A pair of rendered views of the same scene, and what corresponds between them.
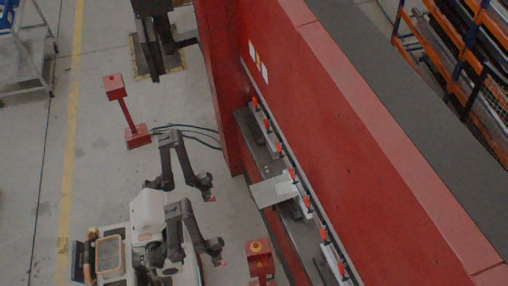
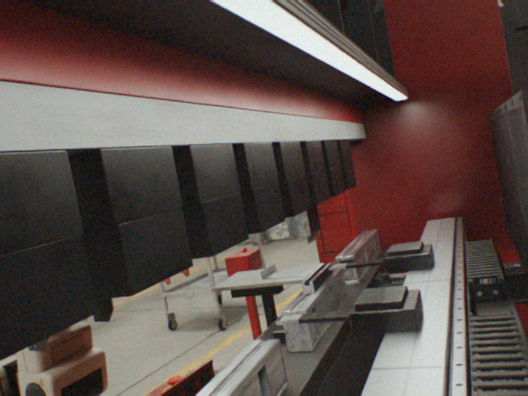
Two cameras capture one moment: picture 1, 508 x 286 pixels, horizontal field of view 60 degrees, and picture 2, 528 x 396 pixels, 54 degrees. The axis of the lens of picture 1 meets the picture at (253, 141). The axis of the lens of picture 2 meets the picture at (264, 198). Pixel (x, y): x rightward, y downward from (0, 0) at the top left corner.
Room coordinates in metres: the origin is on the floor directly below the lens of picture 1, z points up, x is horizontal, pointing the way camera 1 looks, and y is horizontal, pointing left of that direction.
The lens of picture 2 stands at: (0.34, -0.97, 1.28)
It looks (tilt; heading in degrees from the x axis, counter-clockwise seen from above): 3 degrees down; 37
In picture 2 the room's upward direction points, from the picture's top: 10 degrees counter-clockwise
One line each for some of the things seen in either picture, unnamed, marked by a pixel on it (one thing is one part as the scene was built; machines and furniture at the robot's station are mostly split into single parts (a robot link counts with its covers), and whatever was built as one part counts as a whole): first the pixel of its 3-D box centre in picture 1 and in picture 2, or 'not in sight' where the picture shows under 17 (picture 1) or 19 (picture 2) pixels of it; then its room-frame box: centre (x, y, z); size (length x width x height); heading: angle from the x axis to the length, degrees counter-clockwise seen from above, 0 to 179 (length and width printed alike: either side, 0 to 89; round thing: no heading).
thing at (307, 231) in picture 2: not in sight; (310, 222); (1.50, -0.23, 1.13); 0.10 x 0.02 x 0.10; 16
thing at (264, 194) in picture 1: (273, 191); (267, 276); (1.46, -0.09, 1.00); 0.26 x 0.18 x 0.01; 106
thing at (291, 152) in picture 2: (308, 182); (279, 179); (1.33, -0.28, 1.26); 0.15 x 0.09 x 0.17; 16
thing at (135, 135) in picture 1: (125, 111); (253, 313); (2.82, 1.15, 0.41); 0.25 x 0.20 x 0.83; 106
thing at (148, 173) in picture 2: (359, 279); (124, 218); (0.75, -0.44, 1.26); 0.15 x 0.09 x 0.17; 16
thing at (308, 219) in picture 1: (298, 195); (319, 304); (1.45, -0.25, 0.92); 0.39 x 0.06 x 0.10; 16
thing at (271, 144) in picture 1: (264, 129); (361, 254); (2.03, -0.09, 0.92); 0.50 x 0.06 x 0.10; 16
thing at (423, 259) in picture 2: not in sight; (379, 258); (1.55, -0.39, 1.01); 0.26 x 0.12 x 0.05; 106
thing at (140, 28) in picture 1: (150, 41); not in sight; (2.51, 0.65, 1.42); 0.45 x 0.12 x 0.36; 11
